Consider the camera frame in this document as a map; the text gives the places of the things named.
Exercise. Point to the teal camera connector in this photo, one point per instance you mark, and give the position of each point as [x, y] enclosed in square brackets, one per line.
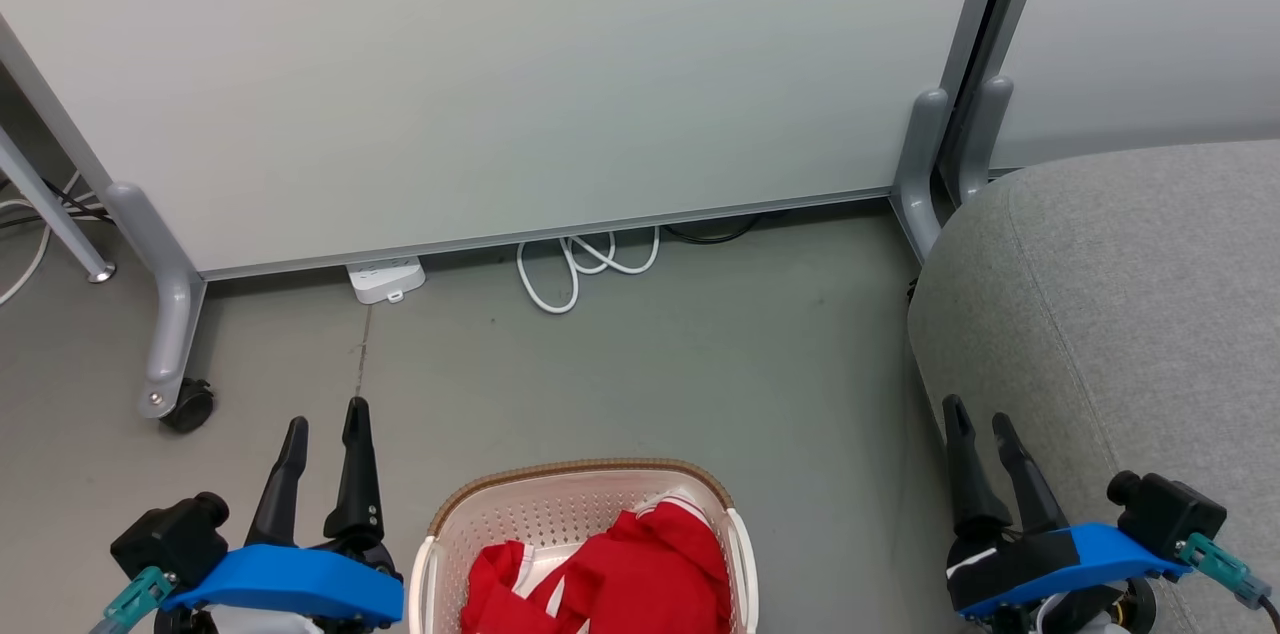
[135, 599]
[1215, 559]

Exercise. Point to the white power strip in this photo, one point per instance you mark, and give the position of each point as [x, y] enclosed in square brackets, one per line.
[385, 279]

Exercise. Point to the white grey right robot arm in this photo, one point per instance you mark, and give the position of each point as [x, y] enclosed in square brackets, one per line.
[1085, 616]

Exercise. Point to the thin grey table leg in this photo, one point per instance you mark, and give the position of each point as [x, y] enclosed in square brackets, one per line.
[55, 214]

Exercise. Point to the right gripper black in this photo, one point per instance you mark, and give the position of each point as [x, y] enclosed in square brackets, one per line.
[1010, 566]

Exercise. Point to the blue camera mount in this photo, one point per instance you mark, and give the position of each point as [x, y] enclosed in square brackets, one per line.
[1115, 549]
[290, 584]

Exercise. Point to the red and white garment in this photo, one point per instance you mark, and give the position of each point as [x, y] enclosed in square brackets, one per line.
[640, 574]

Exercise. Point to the large white partition panel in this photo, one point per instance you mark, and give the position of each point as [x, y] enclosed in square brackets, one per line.
[500, 64]

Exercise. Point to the left blue camera mount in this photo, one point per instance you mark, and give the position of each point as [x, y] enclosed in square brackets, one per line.
[290, 584]

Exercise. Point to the black caster wheel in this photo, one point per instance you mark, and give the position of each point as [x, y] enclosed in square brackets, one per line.
[190, 407]

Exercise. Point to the left teal camera connector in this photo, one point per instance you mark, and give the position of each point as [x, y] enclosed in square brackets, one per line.
[135, 599]

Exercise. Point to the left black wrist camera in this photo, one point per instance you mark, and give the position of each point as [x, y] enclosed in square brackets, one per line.
[170, 536]

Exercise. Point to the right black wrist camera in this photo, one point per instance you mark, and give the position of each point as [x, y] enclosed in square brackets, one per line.
[1165, 514]

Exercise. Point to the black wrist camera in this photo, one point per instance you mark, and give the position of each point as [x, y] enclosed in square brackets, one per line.
[170, 536]
[1165, 514]

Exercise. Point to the grey partition leg with caster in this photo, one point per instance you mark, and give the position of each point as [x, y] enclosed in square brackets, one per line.
[170, 314]

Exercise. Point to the narrow white partition panel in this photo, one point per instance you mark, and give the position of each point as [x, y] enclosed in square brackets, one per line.
[1150, 24]

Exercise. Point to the right teal camera connector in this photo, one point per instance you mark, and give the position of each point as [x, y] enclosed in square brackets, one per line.
[1215, 559]

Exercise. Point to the grey fabric sofa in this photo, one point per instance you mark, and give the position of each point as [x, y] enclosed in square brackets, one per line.
[1130, 314]

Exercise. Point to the beige perforated laundry basket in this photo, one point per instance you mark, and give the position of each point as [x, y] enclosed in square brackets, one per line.
[560, 514]

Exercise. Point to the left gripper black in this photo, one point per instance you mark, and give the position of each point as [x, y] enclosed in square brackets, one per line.
[375, 555]

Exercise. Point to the right blue camera mount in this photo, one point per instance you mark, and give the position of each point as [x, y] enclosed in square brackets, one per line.
[1115, 549]

